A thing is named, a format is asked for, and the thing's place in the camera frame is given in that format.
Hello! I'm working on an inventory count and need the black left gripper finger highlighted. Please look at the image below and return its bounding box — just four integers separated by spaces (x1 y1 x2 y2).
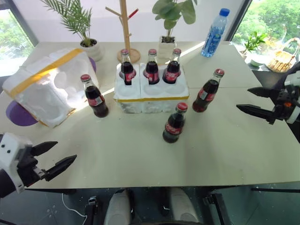
44 154 78 182
31 141 59 157

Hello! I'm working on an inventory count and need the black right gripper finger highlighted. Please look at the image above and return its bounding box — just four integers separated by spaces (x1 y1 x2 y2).
247 86 279 99
236 104 276 122

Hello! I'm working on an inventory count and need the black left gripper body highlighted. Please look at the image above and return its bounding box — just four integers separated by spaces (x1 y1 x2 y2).
15 144 47 188

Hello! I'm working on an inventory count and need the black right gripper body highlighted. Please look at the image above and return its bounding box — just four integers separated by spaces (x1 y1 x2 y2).
268 89 294 125

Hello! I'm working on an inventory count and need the glass cola bottle red cap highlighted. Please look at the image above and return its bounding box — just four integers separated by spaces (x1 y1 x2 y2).
80 74 109 119
119 48 137 86
162 48 182 85
162 102 188 144
143 48 161 85
192 68 225 113

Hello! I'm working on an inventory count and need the white foam lid yellow tape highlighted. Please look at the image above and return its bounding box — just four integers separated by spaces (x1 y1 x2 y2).
2 48 100 128

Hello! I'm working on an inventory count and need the white foam bottle holder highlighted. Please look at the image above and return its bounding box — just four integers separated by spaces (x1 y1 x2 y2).
113 62 190 115

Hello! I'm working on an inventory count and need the wicker basket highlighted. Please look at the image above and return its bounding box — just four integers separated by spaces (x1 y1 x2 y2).
265 37 300 73

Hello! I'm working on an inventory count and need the small green potted plant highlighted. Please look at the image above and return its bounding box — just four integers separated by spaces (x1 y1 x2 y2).
239 31 268 62

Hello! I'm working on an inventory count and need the white rounded robot leg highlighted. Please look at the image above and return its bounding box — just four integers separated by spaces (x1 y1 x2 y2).
104 188 132 225
169 187 200 225

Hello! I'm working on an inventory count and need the blue plastic water bottle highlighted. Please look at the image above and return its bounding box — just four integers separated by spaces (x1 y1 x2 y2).
201 8 231 58

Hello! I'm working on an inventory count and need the round-leaf plant in white pot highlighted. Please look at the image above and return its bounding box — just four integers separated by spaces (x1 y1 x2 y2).
151 0 198 66

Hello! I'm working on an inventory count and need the palm plant in white pot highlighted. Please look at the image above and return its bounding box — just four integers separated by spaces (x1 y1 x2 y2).
40 0 104 62

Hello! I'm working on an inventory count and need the wooden tree rack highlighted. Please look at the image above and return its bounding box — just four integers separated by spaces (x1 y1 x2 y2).
105 0 142 64

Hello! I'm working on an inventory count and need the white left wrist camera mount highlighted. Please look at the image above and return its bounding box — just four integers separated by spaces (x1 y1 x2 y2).
0 132 33 194

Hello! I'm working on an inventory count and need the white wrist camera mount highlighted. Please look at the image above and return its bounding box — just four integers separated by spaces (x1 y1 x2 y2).
283 70 300 125
0 132 33 194

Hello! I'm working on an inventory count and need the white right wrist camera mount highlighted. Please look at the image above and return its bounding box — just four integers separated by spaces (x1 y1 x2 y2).
283 70 300 125

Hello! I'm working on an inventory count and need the thin white cable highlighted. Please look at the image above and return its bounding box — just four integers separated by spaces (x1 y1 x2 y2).
61 192 88 219

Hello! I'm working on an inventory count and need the black table frame leg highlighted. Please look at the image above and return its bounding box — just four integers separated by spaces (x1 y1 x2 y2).
202 189 233 225
84 195 99 225

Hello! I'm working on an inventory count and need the dark window frame post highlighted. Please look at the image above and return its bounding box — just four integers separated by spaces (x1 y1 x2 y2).
0 0 39 48
224 0 253 43

